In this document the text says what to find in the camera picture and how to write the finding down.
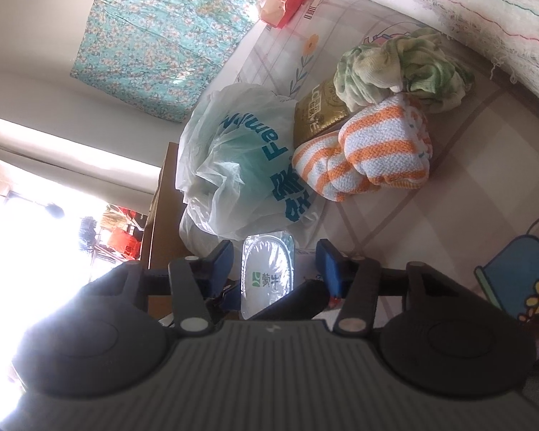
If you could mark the white printed plastic bag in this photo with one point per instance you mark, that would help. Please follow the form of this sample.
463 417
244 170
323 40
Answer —
238 161

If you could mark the green striped towel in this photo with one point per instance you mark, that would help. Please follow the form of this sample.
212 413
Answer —
373 67

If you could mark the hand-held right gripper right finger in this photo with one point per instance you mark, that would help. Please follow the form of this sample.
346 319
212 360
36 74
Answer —
330 270

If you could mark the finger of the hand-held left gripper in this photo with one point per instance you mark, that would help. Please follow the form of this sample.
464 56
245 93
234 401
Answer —
296 298
229 301

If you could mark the red plastic bag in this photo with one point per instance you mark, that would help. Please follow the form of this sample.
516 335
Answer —
123 242

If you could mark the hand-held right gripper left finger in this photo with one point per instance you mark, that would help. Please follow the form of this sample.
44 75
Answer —
220 265

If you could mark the teal floral curtain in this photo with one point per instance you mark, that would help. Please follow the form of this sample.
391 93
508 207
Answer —
161 36

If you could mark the foil lid yogurt cup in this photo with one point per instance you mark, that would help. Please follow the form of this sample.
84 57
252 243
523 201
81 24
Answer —
267 269

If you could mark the orange striped towel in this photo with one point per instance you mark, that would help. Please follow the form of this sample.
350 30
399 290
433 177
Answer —
377 143

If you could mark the brown cardboard box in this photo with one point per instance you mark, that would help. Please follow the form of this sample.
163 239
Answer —
161 215

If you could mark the blue hanging clothes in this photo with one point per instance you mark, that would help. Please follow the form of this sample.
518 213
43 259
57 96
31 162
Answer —
90 233

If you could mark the brown small carton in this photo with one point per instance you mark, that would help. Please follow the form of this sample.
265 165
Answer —
319 112

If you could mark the white knitted blanket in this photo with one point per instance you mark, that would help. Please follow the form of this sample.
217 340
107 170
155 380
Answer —
498 18

